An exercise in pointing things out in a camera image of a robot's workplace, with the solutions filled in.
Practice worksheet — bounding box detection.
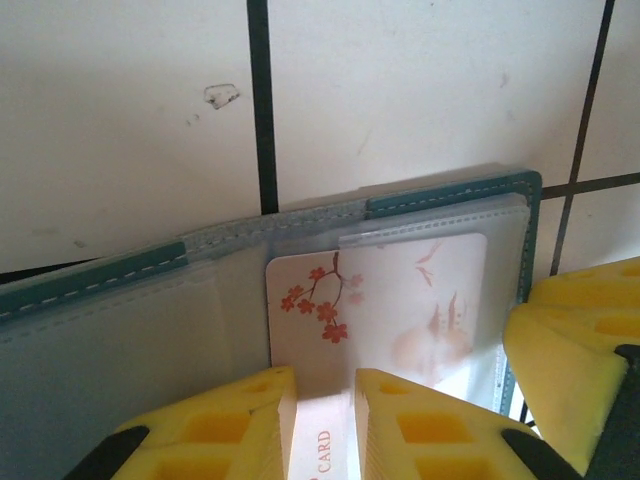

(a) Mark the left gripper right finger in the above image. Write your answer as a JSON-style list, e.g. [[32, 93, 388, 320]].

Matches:
[[354, 368, 586, 480]]

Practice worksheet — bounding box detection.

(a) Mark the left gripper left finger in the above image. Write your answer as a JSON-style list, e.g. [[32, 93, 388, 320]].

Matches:
[[62, 365, 300, 480]]

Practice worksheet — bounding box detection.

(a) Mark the teal leather card holder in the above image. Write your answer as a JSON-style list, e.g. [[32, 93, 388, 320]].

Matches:
[[0, 169, 544, 480]]

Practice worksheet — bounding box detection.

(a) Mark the white card with red blossoms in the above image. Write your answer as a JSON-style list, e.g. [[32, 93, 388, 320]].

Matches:
[[264, 232, 489, 480]]

